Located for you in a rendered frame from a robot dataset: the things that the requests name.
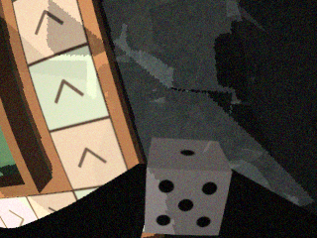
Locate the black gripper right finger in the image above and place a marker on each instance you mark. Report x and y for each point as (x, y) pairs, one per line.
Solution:
(252, 211)

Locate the square game board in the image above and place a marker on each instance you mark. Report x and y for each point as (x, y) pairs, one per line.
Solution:
(106, 69)

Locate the grey die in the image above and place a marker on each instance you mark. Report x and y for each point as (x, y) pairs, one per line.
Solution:
(187, 185)

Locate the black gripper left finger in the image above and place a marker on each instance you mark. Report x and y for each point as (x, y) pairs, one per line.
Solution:
(114, 210)

